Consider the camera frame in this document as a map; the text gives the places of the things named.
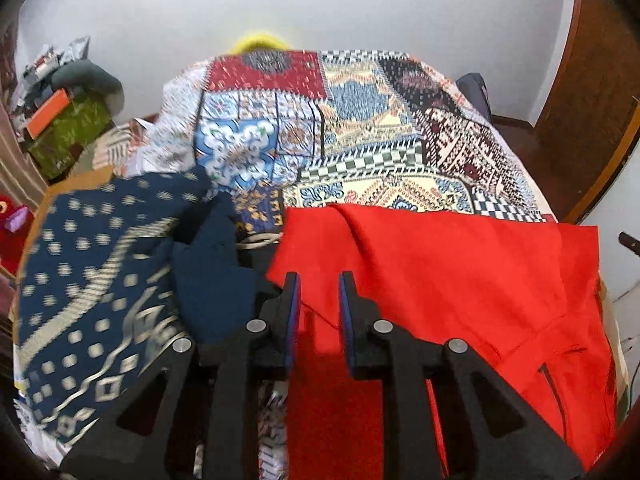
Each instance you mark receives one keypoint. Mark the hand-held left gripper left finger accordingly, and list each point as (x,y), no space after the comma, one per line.
(295,310)

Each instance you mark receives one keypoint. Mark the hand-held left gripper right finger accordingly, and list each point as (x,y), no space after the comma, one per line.
(344,320)

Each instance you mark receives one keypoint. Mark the red zip jacket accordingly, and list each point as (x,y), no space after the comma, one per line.
(425,270)

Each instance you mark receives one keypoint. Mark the dark blue plain cloth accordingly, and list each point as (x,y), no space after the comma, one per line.
(215,270)

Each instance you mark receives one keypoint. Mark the patchwork patterned bed blanket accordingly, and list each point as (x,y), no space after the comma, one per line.
(350,110)

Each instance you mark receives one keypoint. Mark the navy patterned cloth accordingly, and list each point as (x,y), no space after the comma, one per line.
(75,270)

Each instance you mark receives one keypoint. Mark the green patterned bag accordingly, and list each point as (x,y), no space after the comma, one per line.
(75,130)

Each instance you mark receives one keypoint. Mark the red plush toy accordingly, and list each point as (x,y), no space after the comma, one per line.
(10,245)

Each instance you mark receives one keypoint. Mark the grey bag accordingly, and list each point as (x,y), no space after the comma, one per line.
(92,77)

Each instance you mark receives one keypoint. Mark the orange box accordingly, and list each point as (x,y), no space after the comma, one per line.
(47,112)

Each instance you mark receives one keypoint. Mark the pile of clutter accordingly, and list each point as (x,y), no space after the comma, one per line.
(45,65)

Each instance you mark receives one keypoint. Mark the brown wooden door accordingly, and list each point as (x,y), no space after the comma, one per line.
(590,60)

